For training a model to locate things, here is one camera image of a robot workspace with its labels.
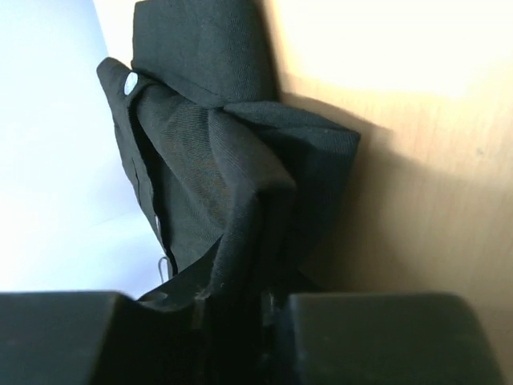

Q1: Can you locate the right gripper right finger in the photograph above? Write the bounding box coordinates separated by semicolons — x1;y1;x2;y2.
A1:
262;293;505;384

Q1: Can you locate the black long sleeve shirt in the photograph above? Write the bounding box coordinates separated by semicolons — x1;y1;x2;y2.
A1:
95;0;362;298

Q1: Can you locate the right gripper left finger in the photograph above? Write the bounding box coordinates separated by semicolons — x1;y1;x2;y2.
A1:
0;260;217;385

